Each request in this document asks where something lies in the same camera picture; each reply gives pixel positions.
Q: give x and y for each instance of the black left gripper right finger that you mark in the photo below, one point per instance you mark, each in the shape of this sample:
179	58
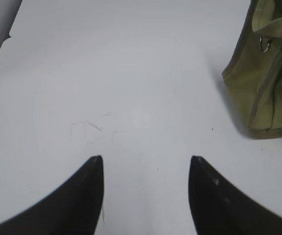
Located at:
220	208

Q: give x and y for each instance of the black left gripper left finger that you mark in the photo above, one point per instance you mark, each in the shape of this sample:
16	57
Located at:
72	209

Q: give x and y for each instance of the olive yellow canvas bag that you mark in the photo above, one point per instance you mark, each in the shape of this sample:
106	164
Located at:
254	73

